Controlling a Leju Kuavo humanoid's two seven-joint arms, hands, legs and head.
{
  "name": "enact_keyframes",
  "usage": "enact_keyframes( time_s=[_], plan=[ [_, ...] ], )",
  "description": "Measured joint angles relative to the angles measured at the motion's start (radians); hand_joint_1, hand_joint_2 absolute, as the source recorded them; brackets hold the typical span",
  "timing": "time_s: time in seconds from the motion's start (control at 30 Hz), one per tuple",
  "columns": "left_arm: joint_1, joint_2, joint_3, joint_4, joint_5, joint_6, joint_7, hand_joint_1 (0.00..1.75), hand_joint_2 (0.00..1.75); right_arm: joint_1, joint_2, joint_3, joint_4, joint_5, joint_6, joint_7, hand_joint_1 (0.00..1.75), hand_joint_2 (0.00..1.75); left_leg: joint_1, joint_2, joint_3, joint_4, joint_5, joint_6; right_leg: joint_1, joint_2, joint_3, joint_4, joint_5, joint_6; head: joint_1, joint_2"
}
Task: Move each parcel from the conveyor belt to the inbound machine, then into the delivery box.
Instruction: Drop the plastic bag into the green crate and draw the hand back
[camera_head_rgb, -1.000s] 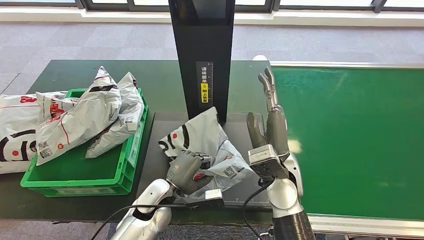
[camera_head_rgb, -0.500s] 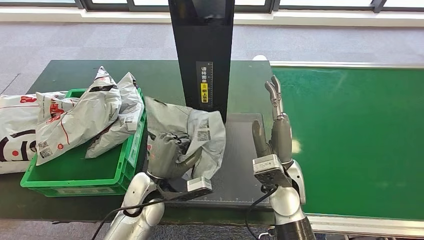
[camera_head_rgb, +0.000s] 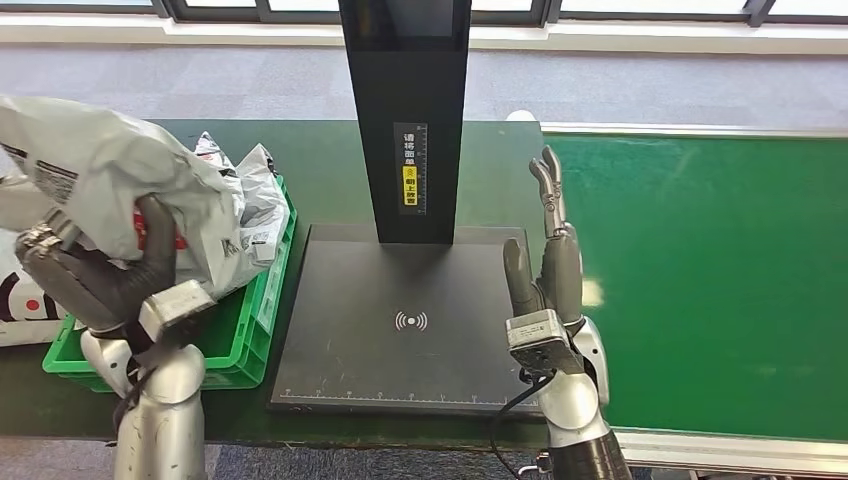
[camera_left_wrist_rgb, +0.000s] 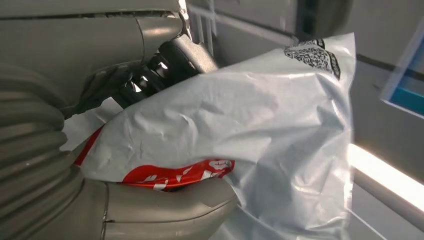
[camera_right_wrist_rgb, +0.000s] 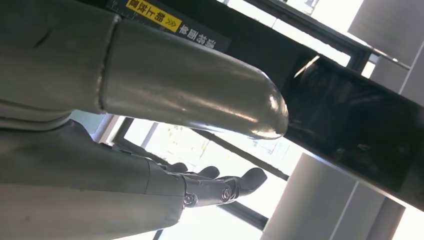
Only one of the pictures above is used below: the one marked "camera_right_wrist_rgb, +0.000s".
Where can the dark window frame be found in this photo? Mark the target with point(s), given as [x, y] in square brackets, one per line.
[251, 155]

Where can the black yellow label sticker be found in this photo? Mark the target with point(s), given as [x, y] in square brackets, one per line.
[172, 23]

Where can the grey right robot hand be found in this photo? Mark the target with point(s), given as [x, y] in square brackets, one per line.
[149, 82]

